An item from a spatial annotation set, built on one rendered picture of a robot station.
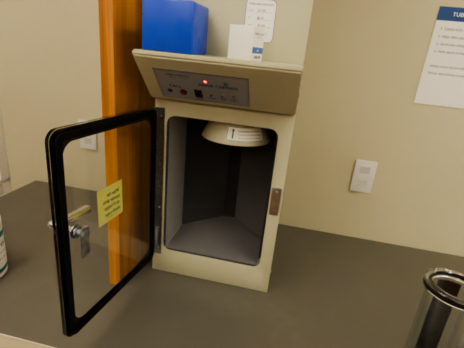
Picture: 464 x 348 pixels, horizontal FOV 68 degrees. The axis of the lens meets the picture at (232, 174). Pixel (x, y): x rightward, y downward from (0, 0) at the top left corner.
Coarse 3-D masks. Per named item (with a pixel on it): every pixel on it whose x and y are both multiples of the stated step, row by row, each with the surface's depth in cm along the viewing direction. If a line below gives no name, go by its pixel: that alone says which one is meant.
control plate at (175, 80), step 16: (160, 80) 70; (176, 80) 69; (192, 80) 68; (208, 80) 67; (224, 80) 66; (240, 80) 65; (176, 96) 74; (192, 96) 72; (208, 96) 71; (240, 96) 69
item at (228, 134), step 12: (204, 132) 85; (216, 132) 81; (228, 132) 80; (240, 132) 80; (252, 132) 81; (264, 132) 84; (228, 144) 80; (240, 144) 80; (252, 144) 81; (264, 144) 83
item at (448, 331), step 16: (432, 272) 65; (448, 272) 66; (432, 288) 61; (448, 288) 67; (432, 304) 62; (448, 304) 59; (416, 320) 66; (432, 320) 62; (448, 320) 60; (416, 336) 65; (432, 336) 62; (448, 336) 61
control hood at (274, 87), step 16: (144, 64) 67; (160, 64) 66; (176, 64) 65; (192, 64) 64; (208, 64) 63; (224, 64) 62; (240, 64) 61; (256, 64) 61; (272, 64) 61; (288, 64) 64; (144, 80) 71; (256, 80) 64; (272, 80) 63; (288, 80) 62; (160, 96) 75; (256, 96) 68; (272, 96) 67; (288, 96) 66; (272, 112) 72; (288, 112) 71
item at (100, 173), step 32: (128, 128) 69; (64, 160) 54; (96, 160) 61; (128, 160) 71; (96, 192) 63; (128, 192) 73; (96, 224) 65; (128, 224) 76; (96, 256) 67; (128, 256) 79; (96, 288) 69; (64, 320) 62
